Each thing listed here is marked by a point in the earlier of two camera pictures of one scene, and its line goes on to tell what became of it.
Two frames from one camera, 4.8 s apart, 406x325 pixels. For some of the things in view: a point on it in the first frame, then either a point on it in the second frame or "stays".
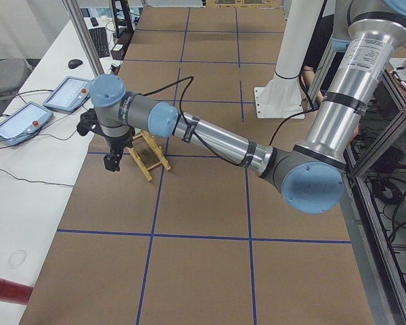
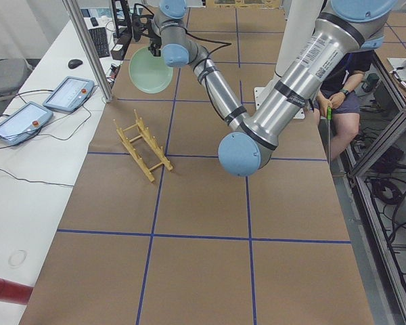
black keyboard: [99, 37] stays
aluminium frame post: [82, 30] stays
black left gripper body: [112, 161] -> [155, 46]
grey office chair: [5, 78] stays
